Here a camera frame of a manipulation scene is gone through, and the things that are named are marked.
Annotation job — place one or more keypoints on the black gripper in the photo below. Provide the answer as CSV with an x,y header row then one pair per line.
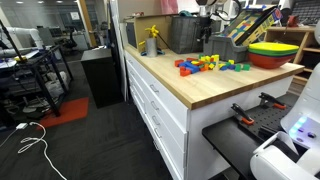
x,y
205,24

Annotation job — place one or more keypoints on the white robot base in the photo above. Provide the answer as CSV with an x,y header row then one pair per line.
x,y
295,153

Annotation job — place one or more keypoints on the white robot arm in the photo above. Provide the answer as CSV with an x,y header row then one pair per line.
x,y
207,9

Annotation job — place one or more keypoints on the yellow cylinder block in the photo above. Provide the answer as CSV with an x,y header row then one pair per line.
x,y
216,59

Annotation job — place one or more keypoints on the red arch block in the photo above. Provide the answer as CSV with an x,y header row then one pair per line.
x,y
184,71

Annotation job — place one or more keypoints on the green rectangular block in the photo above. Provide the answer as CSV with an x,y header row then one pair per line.
x,y
238,67

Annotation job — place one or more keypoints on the green cube block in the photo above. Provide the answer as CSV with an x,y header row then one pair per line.
x,y
246,67

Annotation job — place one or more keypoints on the dark grey fabric basket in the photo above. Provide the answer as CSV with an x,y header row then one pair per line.
x,y
183,35

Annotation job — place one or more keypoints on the wooden blocks cardboard box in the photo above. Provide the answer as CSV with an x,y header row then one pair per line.
x,y
251,23

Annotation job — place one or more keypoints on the green plastic bowl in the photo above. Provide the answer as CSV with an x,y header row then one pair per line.
x,y
272,52

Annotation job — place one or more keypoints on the silver metal cup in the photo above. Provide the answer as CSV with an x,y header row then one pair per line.
x,y
151,47

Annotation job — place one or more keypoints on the yellow plastic bowl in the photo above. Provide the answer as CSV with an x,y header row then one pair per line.
x,y
273,47

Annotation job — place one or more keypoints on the red plastic bowl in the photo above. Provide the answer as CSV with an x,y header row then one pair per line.
x,y
268,62

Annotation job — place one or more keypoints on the brown cardboard box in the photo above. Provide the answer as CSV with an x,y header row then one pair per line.
x,y
140,28

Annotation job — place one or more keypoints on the white drawer cabinet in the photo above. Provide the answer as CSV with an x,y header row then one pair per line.
x,y
176,108

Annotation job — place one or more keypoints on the right black orange clamp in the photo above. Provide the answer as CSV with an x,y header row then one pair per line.
x,y
264,97

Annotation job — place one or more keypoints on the black orange clamp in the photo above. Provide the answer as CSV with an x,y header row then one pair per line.
x,y
264,97
242,115

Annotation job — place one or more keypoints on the left black orange clamp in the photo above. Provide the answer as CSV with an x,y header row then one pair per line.
x,y
242,115

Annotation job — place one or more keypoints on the wooden shelf unit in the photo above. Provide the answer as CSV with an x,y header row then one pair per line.
x,y
304,38

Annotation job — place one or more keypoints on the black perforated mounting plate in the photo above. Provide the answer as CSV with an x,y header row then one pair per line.
x,y
266,121

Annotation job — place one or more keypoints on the black floor cabinet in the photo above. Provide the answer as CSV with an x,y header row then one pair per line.
x,y
102,78

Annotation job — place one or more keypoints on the red floor mat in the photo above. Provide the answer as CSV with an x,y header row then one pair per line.
x,y
69,111

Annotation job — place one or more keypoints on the yellow handled tool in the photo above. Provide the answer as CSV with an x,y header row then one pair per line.
x,y
151,32

